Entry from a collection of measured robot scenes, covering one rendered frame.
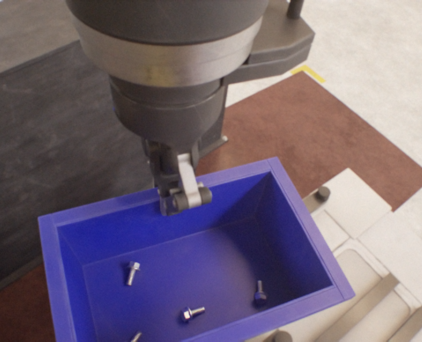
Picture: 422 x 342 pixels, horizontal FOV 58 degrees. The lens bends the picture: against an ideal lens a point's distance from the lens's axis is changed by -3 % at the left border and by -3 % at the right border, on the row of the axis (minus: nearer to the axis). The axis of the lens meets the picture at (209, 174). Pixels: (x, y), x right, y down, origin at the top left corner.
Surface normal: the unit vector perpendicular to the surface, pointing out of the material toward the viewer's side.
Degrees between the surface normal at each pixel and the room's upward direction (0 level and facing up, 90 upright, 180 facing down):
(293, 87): 0
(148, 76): 90
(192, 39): 90
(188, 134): 90
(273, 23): 0
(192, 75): 90
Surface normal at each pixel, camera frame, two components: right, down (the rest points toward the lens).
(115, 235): 0.35, 0.72
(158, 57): 0.01, 0.81
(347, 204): 0.08, -0.59
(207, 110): 0.72, 0.59
